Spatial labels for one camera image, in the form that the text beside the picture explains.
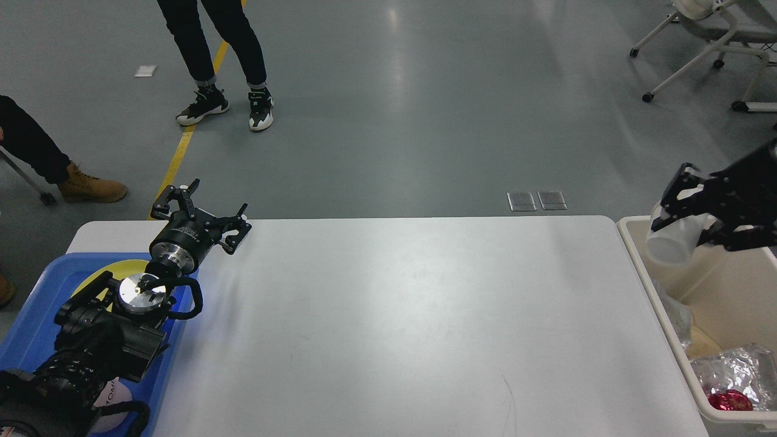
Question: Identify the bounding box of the beige plastic bin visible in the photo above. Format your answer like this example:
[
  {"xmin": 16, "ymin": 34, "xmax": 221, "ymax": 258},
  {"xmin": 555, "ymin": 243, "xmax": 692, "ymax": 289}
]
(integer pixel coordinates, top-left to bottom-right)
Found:
[{"xmin": 617, "ymin": 215, "xmax": 776, "ymax": 436}]

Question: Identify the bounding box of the tan work boot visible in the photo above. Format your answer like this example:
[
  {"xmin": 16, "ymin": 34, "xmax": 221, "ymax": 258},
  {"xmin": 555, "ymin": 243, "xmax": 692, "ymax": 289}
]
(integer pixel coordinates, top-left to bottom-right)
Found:
[{"xmin": 56, "ymin": 161, "xmax": 128, "ymax": 203}]

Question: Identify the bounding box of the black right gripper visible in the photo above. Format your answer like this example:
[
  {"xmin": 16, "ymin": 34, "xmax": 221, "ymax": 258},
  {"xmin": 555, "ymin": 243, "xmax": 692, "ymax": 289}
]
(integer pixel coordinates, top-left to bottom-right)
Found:
[{"xmin": 650, "ymin": 139, "xmax": 776, "ymax": 252}]

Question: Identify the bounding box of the left floor outlet cover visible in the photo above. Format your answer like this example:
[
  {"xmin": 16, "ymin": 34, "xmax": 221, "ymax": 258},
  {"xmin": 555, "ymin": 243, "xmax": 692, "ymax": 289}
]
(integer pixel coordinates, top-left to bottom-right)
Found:
[{"xmin": 507, "ymin": 191, "xmax": 537, "ymax": 211}]

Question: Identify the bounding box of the right floor outlet cover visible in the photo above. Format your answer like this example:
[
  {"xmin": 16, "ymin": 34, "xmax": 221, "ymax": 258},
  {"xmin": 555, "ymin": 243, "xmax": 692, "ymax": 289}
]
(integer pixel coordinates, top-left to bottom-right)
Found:
[{"xmin": 537, "ymin": 190, "xmax": 567, "ymax": 211}]

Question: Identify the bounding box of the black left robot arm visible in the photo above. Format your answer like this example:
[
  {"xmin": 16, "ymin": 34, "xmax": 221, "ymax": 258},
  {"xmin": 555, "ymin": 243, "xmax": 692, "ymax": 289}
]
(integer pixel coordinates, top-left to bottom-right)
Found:
[{"xmin": 2, "ymin": 179, "xmax": 251, "ymax": 436}]

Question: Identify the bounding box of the yellow plate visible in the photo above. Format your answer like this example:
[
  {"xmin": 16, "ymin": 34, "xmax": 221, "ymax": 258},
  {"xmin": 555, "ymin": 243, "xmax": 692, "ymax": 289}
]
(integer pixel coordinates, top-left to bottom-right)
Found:
[{"xmin": 71, "ymin": 259, "xmax": 148, "ymax": 297}]

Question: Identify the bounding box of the grey chair leg caster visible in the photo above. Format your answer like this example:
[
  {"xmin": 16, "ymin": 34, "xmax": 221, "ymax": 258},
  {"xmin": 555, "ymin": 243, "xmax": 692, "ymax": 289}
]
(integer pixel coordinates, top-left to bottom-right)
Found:
[{"xmin": 1, "ymin": 151, "xmax": 56, "ymax": 206}]

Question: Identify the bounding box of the crushed red soda can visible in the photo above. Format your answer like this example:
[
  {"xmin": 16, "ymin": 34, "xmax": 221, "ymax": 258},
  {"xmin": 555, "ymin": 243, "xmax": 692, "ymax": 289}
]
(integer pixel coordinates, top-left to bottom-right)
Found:
[{"xmin": 707, "ymin": 389, "xmax": 754, "ymax": 412}]

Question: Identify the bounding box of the brown paper napkin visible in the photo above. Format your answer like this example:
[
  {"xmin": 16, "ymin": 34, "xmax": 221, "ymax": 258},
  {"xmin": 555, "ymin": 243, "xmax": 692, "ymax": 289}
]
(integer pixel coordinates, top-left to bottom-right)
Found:
[{"xmin": 685, "ymin": 325, "xmax": 722, "ymax": 361}]

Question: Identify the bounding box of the white office chair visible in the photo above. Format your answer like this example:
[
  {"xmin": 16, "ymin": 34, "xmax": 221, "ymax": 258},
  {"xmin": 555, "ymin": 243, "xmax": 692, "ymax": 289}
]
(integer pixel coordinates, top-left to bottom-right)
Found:
[{"xmin": 629, "ymin": 1, "xmax": 776, "ymax": 113}]

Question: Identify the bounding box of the seated person black shoe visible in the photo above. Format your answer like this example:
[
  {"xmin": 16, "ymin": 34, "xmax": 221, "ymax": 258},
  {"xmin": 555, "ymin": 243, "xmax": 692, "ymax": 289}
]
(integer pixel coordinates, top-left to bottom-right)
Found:
[{"xmin": 175, "ymin": 84, "xmax": 229, "ymax": 126}]

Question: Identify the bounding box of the pink mug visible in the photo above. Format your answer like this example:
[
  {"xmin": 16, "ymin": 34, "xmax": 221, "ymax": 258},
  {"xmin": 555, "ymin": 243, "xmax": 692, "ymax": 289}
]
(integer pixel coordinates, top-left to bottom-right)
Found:
[{"xmin": 90, "ymin": 378, "xmax": 133, "ymax": 433}]

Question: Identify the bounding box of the aluminium foil piece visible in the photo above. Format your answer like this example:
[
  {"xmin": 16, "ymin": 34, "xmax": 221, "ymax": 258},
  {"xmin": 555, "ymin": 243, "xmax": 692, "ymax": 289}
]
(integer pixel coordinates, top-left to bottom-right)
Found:
[{"xmin": 651, "ymin": 279, "xmax": 693, "ymax": 350}]

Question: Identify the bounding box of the aluminium foil tray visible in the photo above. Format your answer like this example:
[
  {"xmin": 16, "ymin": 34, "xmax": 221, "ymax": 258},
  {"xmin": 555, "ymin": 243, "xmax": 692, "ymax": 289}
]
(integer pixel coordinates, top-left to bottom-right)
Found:
[{"xmin": 690, "ymin": 344, "xmax": 776, "ymax": 412}]

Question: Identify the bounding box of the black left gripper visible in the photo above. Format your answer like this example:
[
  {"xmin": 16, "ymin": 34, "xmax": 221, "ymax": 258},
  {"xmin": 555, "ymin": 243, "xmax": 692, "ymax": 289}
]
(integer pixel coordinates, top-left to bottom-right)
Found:
[{"xmin": 148, "ymin": 178, "xmax": 252, "ymax": 274}]

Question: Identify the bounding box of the black trouser leg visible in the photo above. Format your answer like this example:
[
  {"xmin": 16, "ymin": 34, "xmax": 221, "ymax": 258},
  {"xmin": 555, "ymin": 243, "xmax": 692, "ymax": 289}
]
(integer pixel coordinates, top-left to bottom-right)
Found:
[{"xmin": 1, "ymin": 96, "xmax": 72, "ymax": 185}]

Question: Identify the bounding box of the black green sneaker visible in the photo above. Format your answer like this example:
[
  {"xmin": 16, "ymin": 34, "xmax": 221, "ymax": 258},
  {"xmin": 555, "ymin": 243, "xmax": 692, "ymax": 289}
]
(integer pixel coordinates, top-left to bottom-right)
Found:
[{"xmin": 248, "ymin": 87, "xmax": 274, "ymax": 132}]

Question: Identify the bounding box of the floor outlet cover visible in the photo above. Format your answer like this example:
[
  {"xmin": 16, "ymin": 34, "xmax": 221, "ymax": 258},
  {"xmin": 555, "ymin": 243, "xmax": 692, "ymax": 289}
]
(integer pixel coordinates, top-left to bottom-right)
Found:
[
  {"xmin": 507, "ymin": 191, "xmax": 537, "ymax": 211},
  {"xmin": 537, "ymin": 190, "xmax": 567, "ymax": 211}
]

